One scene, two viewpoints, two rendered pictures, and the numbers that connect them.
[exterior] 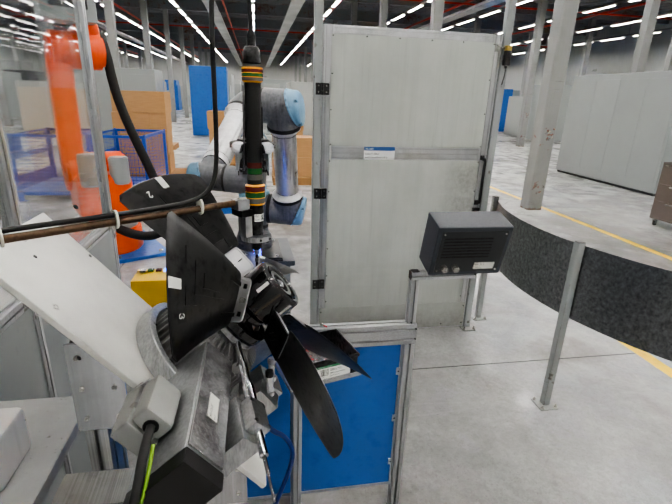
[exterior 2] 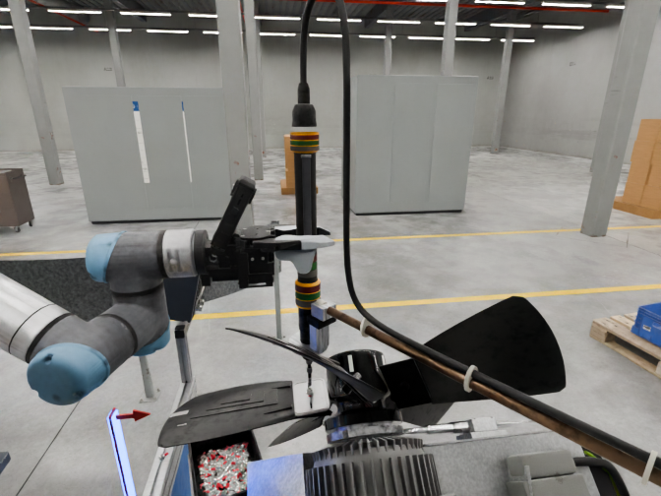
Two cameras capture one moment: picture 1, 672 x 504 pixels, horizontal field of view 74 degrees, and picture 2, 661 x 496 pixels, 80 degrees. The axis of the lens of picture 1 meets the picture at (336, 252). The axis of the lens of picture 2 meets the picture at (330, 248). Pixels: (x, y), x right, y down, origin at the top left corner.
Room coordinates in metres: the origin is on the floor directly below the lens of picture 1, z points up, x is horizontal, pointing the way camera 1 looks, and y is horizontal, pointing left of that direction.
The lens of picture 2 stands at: (0.92, 0.79, 1.69)
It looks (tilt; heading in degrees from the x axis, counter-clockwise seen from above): 19 degrees down; 272
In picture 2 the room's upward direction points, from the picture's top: straight up
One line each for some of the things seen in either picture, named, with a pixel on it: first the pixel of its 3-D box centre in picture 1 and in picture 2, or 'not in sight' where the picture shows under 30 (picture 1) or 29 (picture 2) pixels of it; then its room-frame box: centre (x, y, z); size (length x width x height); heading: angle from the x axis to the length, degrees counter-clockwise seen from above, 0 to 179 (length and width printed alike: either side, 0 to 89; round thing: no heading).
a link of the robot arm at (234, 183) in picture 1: (246, 180); (136, 320); (1.25, 0.26, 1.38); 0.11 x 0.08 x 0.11; 85
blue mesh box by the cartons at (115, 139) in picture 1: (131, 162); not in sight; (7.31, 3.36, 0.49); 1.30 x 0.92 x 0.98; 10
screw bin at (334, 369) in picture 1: (315, 356); (227, 469); (1.21, 0.05, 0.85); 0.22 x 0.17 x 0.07; 116
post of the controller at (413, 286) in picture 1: (412, 296); (183, 354); (1.43, -0.27, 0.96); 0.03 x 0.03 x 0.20; 10
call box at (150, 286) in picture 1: (162, 289); not in sight; (1.29, 0.54, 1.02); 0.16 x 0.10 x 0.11; 100
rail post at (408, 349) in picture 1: (399, 429); not in sight; (1.43, -0.27, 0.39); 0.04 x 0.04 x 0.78; 10
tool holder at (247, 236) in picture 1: (252, 218); (312, 323); (0.98, 0.19, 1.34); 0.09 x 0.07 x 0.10; 135
